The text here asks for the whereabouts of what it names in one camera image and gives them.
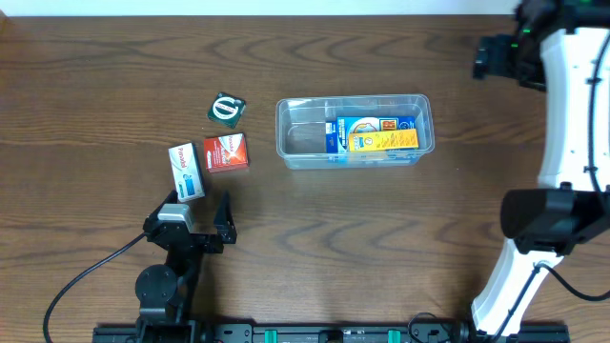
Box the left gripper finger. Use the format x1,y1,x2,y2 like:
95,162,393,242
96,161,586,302
159,190,178,209
213,192,237,244

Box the white Panadol box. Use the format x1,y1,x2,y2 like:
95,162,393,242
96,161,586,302
168,143,205,202

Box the blue fever patch box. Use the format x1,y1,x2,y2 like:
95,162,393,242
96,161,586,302
325,116,417,153

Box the yellow cough syrup box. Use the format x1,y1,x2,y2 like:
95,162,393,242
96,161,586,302
348,129,419,152

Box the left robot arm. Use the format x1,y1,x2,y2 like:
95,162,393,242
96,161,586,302
133,191,237,343

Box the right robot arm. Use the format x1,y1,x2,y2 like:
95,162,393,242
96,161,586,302
450,0,609,342

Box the clear plastic container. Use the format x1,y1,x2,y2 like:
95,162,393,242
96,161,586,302
275,94,436,170

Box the red medicine box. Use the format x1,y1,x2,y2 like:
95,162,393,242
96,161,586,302
203,133,250,173

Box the dark green square box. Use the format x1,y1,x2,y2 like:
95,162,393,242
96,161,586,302
207,92,247,129

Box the left black cable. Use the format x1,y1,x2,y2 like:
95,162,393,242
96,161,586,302
42,232,148,343

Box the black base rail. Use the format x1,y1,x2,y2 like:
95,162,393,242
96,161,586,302
91,319,572,343

